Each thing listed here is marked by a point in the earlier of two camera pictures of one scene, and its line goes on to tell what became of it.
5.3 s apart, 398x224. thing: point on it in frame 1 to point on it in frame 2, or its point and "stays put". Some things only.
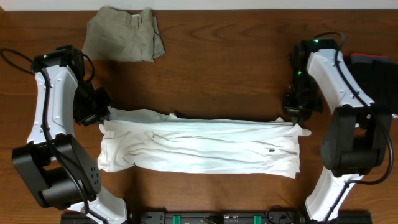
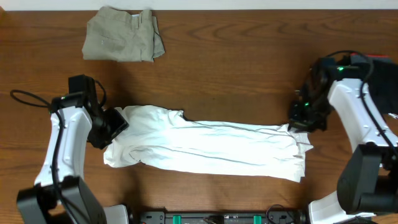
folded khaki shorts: x=115 y=34 stays put
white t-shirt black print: x=135 y=141 stays put
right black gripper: x=303 y=113 to x=296 y=121
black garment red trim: x=377 y=74 stays put
